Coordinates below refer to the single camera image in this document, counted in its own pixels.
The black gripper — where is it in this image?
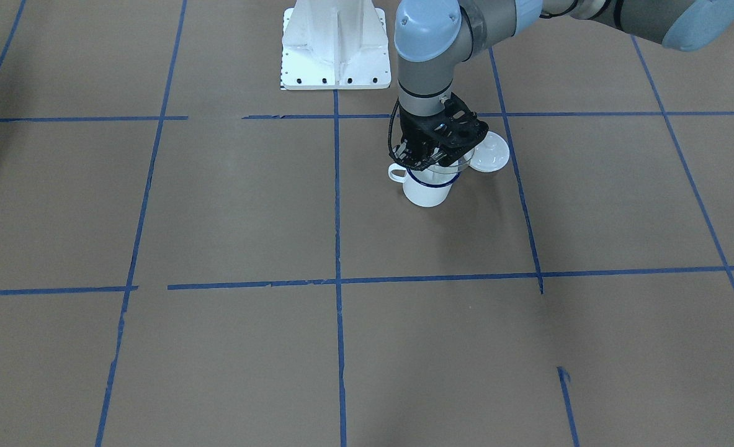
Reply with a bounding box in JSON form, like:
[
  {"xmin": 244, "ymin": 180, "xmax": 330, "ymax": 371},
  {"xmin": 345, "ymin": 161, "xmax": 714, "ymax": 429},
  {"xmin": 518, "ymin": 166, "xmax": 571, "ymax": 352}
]
[{"xmin": 394, "ymin": 94, "xmax": 489, "ymax": 171}]

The white enamel mug lid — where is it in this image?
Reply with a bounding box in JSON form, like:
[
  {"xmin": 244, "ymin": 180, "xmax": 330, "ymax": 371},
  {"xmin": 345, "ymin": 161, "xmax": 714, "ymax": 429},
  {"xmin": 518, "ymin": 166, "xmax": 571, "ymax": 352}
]
[{"xmin": 469, "ymin": 131, "xmax": 509, "ymax": 173}]

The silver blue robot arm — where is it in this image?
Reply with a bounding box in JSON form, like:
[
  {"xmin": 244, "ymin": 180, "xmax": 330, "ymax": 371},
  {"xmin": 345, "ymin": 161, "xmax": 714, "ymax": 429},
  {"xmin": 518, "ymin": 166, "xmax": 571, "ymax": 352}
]
[{"xmin": 388, "ymin": 1, "xmax": 734, "ymax": 171}]

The white enamel mug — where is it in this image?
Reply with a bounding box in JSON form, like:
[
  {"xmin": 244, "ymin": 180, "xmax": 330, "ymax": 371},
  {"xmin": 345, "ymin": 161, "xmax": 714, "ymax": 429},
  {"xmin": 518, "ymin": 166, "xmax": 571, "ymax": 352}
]
[{"xmin": 387, "ymin": 163, "xmax": 460, "ymax": 207}]

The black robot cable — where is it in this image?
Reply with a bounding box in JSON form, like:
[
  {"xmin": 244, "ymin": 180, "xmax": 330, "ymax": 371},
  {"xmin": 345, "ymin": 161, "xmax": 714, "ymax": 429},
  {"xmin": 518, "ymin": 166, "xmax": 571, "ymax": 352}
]
[{"xmin": 387, "ymin": 99, "xmax": 405, "ymax": 163}]

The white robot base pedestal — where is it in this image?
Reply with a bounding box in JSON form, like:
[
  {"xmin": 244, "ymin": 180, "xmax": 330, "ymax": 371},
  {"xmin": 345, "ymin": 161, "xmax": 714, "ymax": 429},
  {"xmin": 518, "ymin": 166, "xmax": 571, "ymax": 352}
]
[{"xmin": 280, "ymin": 1, "xmax": 392, "ymax": 91}]

